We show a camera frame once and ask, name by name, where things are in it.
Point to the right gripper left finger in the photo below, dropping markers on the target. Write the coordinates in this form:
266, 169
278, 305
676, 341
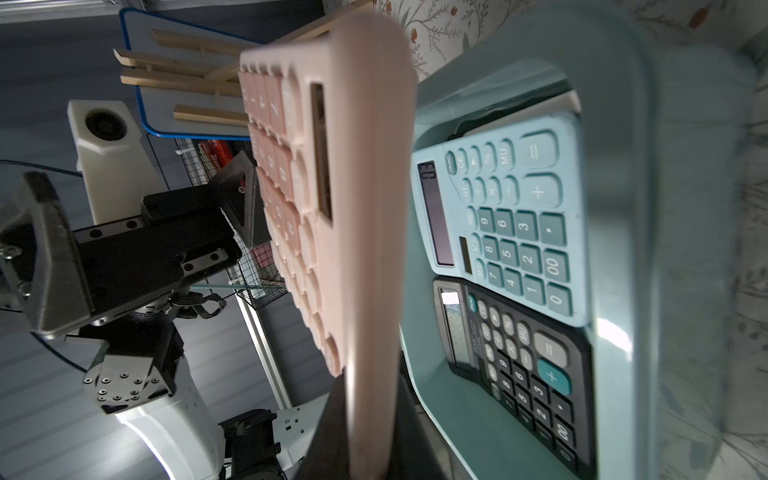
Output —
328, 457

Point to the black calculator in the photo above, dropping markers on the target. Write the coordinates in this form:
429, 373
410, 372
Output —
539, 370

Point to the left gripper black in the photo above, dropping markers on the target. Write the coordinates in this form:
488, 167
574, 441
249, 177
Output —
179, 238

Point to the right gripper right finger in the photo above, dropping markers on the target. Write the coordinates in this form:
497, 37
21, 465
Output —
412, 457

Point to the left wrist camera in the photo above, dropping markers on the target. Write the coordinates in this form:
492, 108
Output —
117, 171

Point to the mint green storage box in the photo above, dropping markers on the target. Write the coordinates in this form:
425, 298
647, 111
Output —
672, 96

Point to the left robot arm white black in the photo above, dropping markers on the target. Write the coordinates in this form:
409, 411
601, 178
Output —
141, 377

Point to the black wire side basket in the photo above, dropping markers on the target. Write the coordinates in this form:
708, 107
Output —
255, 278

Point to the wooden easel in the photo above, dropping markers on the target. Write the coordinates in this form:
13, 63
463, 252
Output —
283, 83

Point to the blue calculator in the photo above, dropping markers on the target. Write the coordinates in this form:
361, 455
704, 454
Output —
505, 210

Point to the red folder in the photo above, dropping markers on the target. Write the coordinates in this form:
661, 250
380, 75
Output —
220, 152

